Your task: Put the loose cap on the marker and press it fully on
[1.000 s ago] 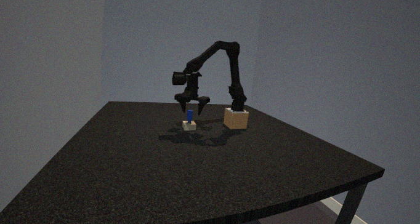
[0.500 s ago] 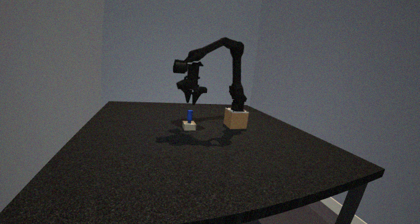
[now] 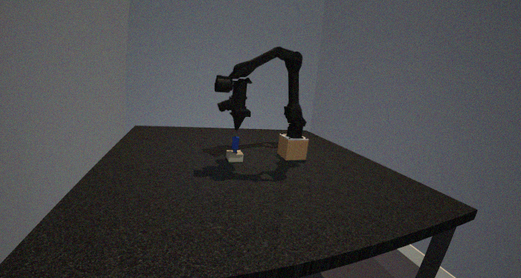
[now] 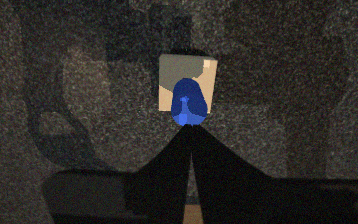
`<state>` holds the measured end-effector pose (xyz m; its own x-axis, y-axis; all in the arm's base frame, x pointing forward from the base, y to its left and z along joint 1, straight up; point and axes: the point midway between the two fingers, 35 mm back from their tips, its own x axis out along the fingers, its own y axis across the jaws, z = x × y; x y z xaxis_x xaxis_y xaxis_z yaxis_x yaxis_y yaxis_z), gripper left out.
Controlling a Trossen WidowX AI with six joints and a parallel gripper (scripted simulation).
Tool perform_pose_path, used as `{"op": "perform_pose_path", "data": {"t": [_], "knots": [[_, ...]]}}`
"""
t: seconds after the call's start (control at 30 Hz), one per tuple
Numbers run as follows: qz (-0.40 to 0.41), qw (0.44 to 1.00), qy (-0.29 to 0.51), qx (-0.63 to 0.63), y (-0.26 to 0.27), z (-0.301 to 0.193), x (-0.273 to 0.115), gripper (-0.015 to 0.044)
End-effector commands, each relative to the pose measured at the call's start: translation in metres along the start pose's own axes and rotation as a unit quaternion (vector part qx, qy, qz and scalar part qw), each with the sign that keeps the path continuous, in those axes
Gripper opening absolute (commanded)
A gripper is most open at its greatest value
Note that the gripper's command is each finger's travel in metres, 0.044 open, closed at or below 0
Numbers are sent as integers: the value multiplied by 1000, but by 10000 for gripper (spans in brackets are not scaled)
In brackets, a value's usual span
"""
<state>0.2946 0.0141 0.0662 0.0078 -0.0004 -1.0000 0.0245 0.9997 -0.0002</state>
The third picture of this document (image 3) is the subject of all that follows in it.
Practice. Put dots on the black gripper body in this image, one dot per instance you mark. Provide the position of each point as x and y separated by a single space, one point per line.
240 108

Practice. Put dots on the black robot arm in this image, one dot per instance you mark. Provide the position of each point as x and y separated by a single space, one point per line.
293 63

